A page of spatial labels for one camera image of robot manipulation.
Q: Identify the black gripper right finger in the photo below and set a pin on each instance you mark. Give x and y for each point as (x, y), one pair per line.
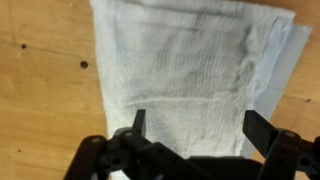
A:
(283, 153)

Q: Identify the white cloth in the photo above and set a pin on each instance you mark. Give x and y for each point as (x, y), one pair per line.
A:
(183, 66)

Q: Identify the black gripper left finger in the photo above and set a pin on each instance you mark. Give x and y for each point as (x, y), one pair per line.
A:
(100, 156)

